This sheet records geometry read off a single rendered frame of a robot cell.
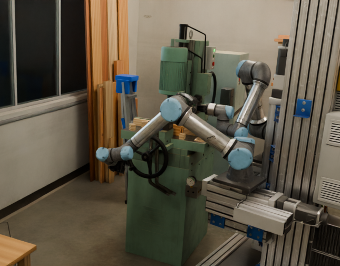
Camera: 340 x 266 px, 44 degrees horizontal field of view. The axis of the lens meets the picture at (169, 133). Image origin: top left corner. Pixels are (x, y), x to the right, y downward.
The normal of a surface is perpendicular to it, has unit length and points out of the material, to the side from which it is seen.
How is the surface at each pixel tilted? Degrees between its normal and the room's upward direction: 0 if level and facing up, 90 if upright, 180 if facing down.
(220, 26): 90
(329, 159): 90
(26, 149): 90
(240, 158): 94
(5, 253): 0
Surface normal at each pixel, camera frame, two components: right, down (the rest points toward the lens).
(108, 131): 0.94, 0.08
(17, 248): 0.06, -0.97
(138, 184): -0.39, 0.20
